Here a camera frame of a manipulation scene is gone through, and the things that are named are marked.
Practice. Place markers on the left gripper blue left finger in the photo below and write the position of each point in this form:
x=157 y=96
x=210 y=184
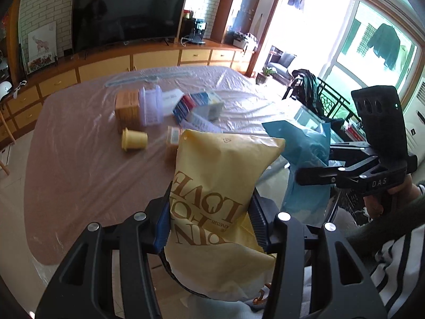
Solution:
x=162 y=220

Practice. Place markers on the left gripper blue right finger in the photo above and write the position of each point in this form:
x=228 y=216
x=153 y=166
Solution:
x=262 y=212

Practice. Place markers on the yellow paper snack bag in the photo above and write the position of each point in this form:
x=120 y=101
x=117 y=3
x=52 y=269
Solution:
x=212 y=249

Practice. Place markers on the blue plastic bag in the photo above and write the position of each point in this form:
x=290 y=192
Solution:
x=292 y=180

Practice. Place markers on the yellow plastic cup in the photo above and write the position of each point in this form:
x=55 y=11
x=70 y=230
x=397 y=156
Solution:
x=133 y=140

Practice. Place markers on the orange label jar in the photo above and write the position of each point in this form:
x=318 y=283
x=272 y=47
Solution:
x=172 y=143

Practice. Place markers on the purple white pill tray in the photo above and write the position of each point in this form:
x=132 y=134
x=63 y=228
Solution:
x=151 y=104
x=199 y=123

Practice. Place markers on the blue white medicine carton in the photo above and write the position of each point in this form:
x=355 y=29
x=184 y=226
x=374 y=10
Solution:
x=207 y=105

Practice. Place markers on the brown cardboard box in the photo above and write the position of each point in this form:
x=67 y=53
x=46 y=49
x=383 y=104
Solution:
x=127 y=110

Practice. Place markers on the white plastic box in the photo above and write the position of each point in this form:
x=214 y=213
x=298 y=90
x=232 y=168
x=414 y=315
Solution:
x=169 y=101

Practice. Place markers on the person right hand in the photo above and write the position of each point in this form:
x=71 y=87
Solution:
x=399 y=197

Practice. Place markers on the black folded stroller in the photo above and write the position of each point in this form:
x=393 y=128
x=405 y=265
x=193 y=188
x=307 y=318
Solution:
x=304 y=88

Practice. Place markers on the green hanging shirt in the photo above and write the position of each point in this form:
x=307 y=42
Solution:
x=385 y=44

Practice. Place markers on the potted green plant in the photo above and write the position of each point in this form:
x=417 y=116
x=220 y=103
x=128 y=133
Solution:
x=262 y=77

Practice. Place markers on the grey armchair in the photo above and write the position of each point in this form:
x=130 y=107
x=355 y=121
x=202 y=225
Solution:
x=280 y=61

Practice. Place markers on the wooden tv cabinet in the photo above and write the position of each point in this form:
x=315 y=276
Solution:
x=21 y=113

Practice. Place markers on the black coffee machine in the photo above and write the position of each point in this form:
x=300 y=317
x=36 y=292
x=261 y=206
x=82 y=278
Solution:
x=197 y=33

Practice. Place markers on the white dome helmet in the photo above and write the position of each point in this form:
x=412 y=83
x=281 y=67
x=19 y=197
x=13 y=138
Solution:
x=5 y=88

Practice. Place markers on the black flat screen television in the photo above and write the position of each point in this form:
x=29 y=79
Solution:
x=96 y=23

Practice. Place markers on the horse picture on canvas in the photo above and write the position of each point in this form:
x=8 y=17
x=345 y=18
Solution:
x=42 y=48

